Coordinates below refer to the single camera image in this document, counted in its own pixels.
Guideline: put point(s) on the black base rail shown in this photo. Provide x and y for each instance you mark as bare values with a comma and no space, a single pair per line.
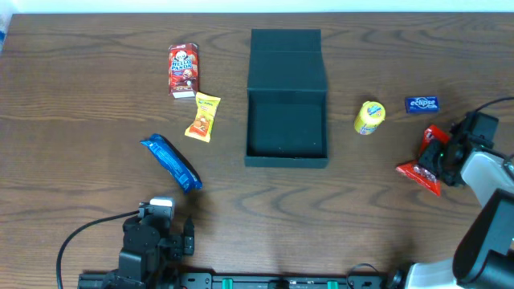
209,281

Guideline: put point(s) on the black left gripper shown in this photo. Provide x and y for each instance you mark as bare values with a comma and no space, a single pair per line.
177,243

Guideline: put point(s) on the blue Oreo cookie pack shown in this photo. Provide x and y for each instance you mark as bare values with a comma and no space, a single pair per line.
173,162

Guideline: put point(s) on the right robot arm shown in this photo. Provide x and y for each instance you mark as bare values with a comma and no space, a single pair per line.
484,257

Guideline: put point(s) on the blue Eclipse mint tin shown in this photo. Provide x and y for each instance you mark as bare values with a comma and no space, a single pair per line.
422,104

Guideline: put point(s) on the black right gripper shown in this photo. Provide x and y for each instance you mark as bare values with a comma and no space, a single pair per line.
432,156

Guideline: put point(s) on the yellow snack packet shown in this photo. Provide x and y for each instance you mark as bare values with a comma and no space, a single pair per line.
201,127

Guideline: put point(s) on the red Hello Panda box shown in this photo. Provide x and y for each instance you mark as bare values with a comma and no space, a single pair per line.
183,70

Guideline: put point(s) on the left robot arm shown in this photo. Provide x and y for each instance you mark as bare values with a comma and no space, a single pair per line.
115,280

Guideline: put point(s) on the red candy bag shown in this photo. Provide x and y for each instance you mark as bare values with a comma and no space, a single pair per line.
424,169

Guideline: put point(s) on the dark green box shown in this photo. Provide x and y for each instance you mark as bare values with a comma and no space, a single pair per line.
287,92

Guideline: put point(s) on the yellow Mentos gum bottle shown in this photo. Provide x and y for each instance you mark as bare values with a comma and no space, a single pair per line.
370,116

